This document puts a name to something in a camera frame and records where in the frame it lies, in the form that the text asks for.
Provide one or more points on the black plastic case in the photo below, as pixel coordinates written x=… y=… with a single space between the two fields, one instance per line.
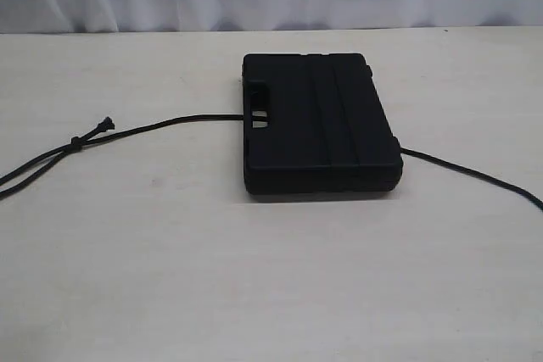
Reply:
x=313 y=123

